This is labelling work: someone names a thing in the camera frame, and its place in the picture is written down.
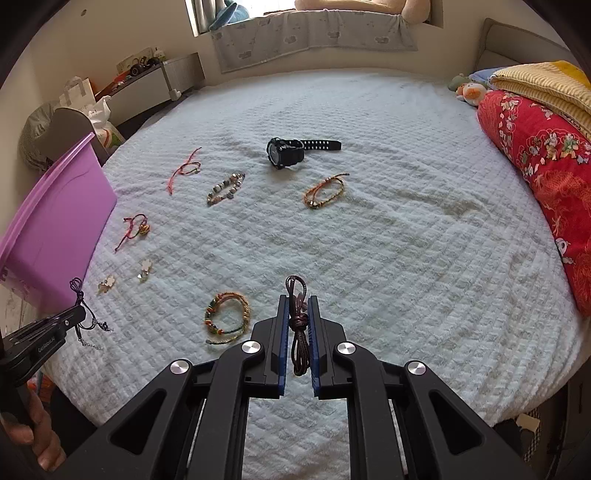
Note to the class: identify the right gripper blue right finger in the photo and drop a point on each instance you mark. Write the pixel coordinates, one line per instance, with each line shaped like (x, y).
(328, 379)

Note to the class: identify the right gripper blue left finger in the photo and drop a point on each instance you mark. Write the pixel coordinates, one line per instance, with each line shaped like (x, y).
(268, 378)

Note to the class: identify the purple plastic storage bin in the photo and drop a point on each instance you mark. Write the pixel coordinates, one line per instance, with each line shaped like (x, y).
(52, 237)

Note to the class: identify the red string bracelet orange charm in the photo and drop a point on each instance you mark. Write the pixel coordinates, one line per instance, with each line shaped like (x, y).
(137, 226)

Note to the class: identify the left hand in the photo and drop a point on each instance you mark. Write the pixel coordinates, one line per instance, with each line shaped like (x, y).
(40, 438)

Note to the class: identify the left white flower earring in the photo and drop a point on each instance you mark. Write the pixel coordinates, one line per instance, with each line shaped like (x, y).
(105, 285)

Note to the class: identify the white flower earring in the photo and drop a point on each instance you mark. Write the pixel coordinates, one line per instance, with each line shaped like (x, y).
(146, 265)
(105, 285)

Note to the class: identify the right white flower earring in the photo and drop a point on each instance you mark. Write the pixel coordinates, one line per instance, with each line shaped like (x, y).
(146, 265)

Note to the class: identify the light blue quilted bedspread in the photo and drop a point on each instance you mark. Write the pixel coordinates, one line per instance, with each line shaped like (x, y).
(418, 236)

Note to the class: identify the black digital wrist watch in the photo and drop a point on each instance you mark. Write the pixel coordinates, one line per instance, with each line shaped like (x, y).
(283, 153)

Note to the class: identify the grey chair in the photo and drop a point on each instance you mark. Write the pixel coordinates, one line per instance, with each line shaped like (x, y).
(51, 131)

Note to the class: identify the white plastic bag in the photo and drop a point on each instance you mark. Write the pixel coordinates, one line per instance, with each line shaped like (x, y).
(107, 134)

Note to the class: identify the white paper shopping bag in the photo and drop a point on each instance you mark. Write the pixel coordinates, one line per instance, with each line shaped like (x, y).
(77, 94)

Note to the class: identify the grey white bedside cabinet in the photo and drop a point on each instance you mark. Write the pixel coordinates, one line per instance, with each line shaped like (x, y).
(159, 85)

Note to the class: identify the red floral pillow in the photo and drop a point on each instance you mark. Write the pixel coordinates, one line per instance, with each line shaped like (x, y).
(554, 160)

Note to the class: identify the orange white plush toy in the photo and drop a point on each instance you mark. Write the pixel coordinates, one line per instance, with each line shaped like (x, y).
(472, 93)

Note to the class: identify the green plush toy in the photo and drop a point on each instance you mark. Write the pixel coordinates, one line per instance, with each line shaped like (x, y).
(457, 81)

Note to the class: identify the grey patterned window seat cover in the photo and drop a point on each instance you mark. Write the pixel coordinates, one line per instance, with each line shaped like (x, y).
(263, 39)

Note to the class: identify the blue plush toy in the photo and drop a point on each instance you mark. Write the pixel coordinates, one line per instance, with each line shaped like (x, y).
(228, 12)

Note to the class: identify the yellow striped pillow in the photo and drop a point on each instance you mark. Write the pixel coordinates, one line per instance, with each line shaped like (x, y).
(559, 85)

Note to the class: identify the beige upholstered headboard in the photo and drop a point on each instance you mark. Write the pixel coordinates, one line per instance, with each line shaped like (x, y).
(503, 45)

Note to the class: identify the beige teddy bear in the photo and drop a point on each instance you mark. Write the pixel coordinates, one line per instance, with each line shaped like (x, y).
(412, 11)

